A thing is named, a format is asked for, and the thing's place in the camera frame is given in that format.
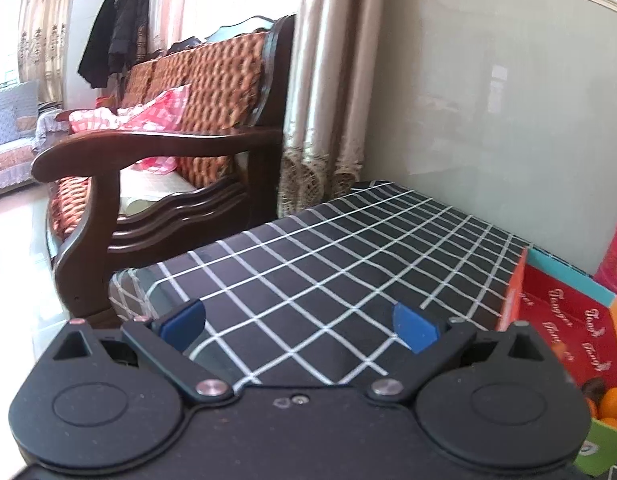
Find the grey covered sofa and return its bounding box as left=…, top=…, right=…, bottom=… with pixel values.
left=0, top=79, right=72, bottom=198

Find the beige lace-hem curtain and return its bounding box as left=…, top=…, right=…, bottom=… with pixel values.
left=277, top=0, right=389, bottom=218

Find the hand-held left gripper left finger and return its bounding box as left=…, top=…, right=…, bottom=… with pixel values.
left=52, top=299, right=235, bottom=408

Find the colourful cardboard box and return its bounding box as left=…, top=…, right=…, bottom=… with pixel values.
left=495, top=247, right=617, bottom=478

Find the white cabinet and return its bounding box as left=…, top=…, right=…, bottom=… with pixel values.
left=62, top=0, right=114, bottom=111

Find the black white checked tablecloth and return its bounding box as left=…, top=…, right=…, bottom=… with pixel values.
left=108, top=180, right=617, bottom=480

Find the embroidered window curtain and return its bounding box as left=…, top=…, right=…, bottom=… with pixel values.
left=16, top=0, right=119, bottom=106

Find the black hanging coat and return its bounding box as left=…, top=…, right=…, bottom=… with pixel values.
left=77, top=0, right=152, bottom=88

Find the dark mangosteen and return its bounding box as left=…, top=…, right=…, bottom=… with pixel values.
left=581, top=378, right=608, bottom=403

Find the pink checked cloth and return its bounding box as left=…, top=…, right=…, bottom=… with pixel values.
left=68, top=83, right=192, bottom=176

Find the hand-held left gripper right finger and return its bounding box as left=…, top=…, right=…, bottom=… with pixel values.
left=367, top=302, right=552, bottom=404

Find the wooden sofa with orange cushions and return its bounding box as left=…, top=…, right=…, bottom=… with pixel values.
left=31, top=14, right=296, bottom=331

